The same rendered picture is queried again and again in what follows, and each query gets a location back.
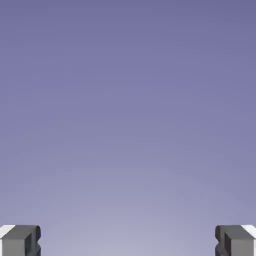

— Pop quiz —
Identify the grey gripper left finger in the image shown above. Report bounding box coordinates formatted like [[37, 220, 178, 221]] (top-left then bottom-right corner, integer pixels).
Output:
[[0, 224, 42, 256]]

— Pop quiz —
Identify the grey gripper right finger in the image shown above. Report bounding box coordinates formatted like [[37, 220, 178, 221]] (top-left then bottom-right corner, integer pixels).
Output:
[[214, 224, 256, 256]]

